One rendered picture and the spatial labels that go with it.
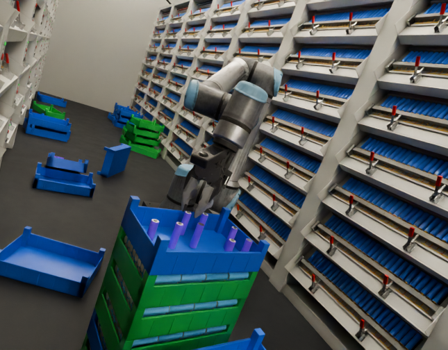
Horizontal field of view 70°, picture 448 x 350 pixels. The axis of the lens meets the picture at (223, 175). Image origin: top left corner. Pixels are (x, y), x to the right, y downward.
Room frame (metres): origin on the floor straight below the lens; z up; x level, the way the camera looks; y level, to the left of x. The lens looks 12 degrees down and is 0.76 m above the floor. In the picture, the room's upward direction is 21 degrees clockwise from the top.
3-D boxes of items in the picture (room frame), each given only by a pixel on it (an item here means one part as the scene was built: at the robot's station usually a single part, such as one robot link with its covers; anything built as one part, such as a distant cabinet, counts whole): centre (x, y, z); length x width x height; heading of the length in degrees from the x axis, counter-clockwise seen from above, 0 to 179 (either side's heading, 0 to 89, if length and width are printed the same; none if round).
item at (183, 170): (1.56, 0.15, 0.32); 0.17 x 0.15 x 0.18; 87
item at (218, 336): (0.73, 0.01, 0.20); 0.30 x 0.20 x 0.08; 128
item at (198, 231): (0.73, 0.01, 0.44); 0.02 x 0.02 x 0.06
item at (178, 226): (0.69, 0.05, 0.44); 0.02 x 0.02 x 0.06
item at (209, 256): (0.73, 0.01, 0.44); 0.30 x 0.20 x 0.08; 128
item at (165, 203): (1.56, 0.16, 0.19); 0.19 x 0.19 x 0.10
